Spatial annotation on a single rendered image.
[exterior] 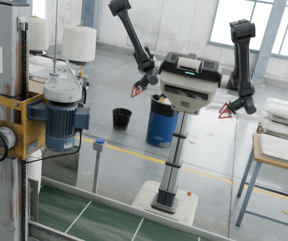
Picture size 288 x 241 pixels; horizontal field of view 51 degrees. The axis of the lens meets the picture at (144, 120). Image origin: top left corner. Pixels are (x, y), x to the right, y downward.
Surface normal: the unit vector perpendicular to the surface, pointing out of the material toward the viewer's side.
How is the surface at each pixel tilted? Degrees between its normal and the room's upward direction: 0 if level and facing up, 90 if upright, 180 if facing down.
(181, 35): 90
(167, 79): 40
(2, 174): 90
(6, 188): 90
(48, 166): 90
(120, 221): 0
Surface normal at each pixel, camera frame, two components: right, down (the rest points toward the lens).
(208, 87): -0.07, -0.49
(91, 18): -0.30, 0.32
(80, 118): 0.11, 0.40
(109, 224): 0.15, -0.92
